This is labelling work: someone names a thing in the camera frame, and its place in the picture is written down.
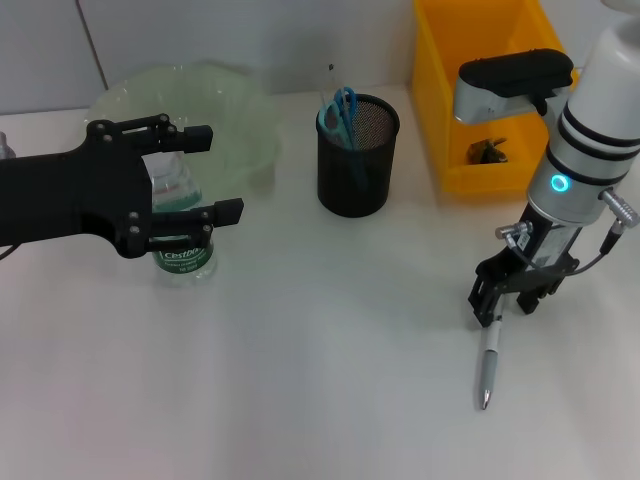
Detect green glass fruit plate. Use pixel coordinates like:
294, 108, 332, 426
82, 59, 284, 202

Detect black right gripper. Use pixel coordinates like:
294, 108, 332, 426
467, 204, 585, 329

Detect black mesh pen holder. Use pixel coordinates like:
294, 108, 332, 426
314, 93, 401, 219

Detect dark right arm cable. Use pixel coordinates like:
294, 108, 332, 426
494, 187, 640, 276

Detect grey ballpoint pen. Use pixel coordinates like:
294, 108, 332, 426
478, 312, 504, 412

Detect blue scissors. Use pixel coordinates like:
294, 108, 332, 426
317, 85, 372, 192

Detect green plastic wrapper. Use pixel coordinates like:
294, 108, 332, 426
466, 137, 511, 166

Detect yellow plastic bin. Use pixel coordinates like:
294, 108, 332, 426
411, 0, 584, 195

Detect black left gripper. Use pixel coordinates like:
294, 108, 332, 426
0, 113, 246, 260

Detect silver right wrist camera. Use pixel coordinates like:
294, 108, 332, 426
452, 47, 575, 125

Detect clear bottle with green label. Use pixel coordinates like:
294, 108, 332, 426
142, 152, 219, 289

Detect transparent plastic ruler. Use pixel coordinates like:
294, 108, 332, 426
318, 61, 359, 151

